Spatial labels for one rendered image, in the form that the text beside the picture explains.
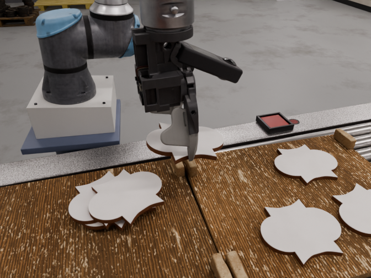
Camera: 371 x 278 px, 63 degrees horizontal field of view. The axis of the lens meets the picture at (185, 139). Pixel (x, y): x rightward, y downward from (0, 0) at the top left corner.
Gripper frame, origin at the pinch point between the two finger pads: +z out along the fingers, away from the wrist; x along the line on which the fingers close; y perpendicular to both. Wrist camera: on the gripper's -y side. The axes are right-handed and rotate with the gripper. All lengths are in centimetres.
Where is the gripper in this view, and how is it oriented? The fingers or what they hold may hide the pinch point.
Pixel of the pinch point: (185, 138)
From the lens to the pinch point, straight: 55.2
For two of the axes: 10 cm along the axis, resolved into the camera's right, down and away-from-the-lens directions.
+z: 0.2, 8.2, 5.7
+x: 2.8, 5.4, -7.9
